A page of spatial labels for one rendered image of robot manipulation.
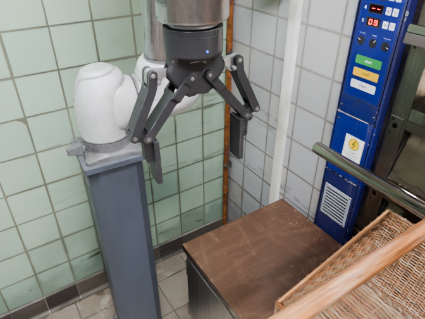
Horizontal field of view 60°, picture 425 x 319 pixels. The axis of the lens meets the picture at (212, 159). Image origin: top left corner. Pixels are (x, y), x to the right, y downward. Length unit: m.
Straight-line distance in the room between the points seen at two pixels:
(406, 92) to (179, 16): 0.88
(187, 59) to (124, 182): 0.84
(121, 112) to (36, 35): 0.46
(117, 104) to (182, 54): 0.69
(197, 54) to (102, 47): 1.08
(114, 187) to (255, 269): 0.58
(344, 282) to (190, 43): 0.39
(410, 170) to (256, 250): 0.60
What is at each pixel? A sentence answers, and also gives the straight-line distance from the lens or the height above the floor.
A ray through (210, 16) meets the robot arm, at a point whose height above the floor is 1.55.
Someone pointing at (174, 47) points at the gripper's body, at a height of 1.51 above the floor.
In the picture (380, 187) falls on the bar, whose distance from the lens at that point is 0.86.
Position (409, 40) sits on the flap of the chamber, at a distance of 1.01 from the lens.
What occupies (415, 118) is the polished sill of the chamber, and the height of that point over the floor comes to 1.16.
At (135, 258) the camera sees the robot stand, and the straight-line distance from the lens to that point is 1.49.
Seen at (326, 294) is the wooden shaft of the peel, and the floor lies 1.20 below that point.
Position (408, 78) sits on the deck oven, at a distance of 1.21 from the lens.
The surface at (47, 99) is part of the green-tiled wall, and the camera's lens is 1.52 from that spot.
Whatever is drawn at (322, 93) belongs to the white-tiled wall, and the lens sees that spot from 1.40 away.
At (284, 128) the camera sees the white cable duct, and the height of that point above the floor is 0.91.
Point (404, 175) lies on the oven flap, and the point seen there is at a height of 0.98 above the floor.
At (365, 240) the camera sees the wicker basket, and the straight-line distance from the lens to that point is 1.31.
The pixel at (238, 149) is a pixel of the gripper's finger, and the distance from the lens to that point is 0.58.
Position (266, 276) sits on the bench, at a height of 0.58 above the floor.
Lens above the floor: 1.64
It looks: 33 degrees down
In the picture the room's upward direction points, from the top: straight up
